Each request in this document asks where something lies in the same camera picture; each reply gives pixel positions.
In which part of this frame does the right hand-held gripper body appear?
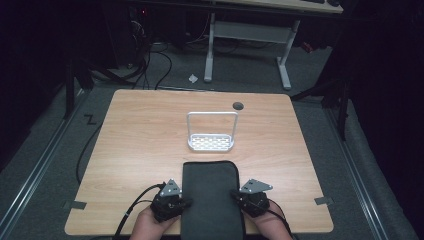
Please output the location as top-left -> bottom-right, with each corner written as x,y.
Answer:
235,178 -> 274,219

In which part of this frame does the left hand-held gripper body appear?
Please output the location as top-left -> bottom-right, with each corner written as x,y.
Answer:
149,178 -> 188,224

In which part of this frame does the black zippered case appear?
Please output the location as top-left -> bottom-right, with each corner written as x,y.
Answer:
180,160 -> 247,240

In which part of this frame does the white slotted rack with handle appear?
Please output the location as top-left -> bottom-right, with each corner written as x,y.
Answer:
186,111 -> 240,153

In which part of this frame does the person's right hand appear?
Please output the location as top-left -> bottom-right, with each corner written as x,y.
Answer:
242,201 -> 295,240

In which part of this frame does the person's left hand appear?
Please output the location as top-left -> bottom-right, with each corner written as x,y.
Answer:
128,205 -> 183,240

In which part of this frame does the grey tape strip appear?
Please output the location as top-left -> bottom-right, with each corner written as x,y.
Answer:
62,200 -> 88,211
313,196 -> 335,206

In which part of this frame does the black metal stand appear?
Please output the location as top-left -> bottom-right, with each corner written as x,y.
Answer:
289,77 -> 352,142
62,57 -> 95,121

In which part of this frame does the desk with white legs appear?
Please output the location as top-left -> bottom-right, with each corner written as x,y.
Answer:
203,0 -> 345,91

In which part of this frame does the dark computer tower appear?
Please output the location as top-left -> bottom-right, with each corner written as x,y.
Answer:
102,5 -> 152,68

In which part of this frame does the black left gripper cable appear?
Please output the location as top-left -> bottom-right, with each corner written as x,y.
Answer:
112,182 -> 167,240

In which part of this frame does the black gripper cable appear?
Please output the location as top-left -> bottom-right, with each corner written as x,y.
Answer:
266,198 -> 297,240
112,182 -> 167,240

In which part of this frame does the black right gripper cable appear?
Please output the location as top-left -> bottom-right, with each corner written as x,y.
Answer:
266,198 -> 297,240

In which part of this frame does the thin black floor cable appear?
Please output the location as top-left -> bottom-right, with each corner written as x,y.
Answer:
75,122 -> 103,186

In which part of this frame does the metal floor rail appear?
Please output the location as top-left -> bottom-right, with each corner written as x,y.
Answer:
0,89 -> 88,232
323,105 -> 390,240

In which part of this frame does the bundle of black floor cables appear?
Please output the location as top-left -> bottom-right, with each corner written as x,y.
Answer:
131,42 -> 175,92

